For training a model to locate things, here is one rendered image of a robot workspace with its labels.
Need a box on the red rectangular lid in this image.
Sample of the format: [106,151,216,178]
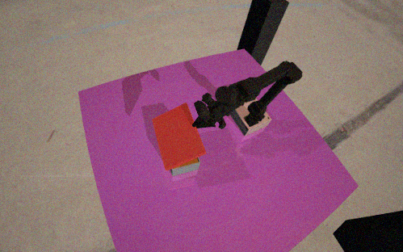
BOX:
[152,103,206,170]

